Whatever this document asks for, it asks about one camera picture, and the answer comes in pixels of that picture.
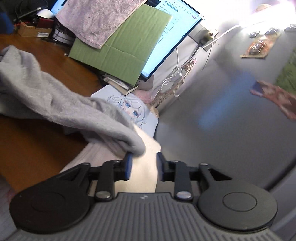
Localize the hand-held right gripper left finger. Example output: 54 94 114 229
60 153 133 202

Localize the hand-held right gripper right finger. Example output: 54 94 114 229
157 152 232 202

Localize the grey ribbed garment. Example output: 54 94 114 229
0 45 146 156

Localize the cream folded cloth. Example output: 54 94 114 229
60 126 162 193

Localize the anime printed mouse pad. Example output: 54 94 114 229
91 85 160 137

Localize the ornate framed mirror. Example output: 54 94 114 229
150 58 197 110

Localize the grey refrigerator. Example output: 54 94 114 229
154 0 296 197

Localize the green cardboard sheet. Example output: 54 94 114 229
69 5 173 87

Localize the computer monitor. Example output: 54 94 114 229
50 0 205 82

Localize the green poster with red banner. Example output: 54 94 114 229
250 54 296 120

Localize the white power adapter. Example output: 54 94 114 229
200 29 219 47

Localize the white round container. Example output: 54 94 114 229
52 24 74 45

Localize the lilac towel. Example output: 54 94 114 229
56 0 147 49

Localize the brown framed picture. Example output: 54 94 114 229
240 32 281 58

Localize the red box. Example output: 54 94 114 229
38 19 55 28

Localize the brown cardboard box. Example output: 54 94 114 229
18 22 52 37

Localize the white dome lamp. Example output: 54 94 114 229
37 10 56 19

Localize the white cable bundle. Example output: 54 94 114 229
162 66 186 98

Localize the white power cable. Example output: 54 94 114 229
201 24 242 70

